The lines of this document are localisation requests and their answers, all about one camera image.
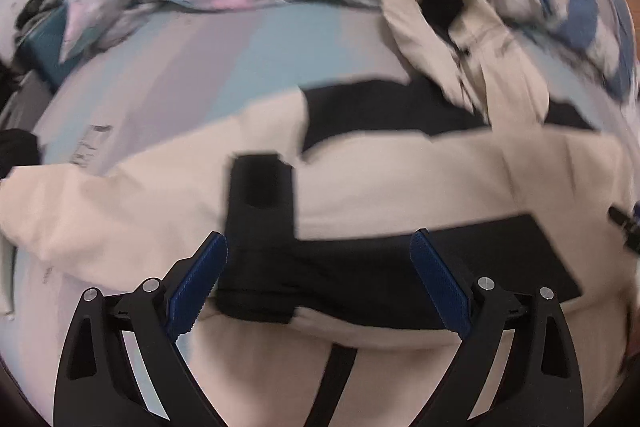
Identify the black object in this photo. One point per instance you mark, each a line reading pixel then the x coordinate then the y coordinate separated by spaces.
pixel 35 7

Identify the beige and black jacket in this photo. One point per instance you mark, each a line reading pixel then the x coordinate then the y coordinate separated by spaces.
pixel 400 187

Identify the dark cloth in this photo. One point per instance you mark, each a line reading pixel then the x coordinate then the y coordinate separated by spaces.
pixel 17 152

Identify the grey bedside furniture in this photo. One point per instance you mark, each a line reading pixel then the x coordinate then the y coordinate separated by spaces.
pixel 22 102

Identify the pastel striped bed sheet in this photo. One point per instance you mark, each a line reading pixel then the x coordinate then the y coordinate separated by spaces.
pixel 200 67

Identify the teal box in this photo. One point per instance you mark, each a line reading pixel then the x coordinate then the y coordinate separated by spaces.
pixel 45 47

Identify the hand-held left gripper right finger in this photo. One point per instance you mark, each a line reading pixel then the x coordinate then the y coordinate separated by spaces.
pixel 440 287

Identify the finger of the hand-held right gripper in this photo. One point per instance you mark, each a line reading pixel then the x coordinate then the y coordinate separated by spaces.
pixel 622 218

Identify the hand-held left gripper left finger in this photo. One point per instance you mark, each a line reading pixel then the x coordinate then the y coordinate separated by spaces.
pixel 195 287

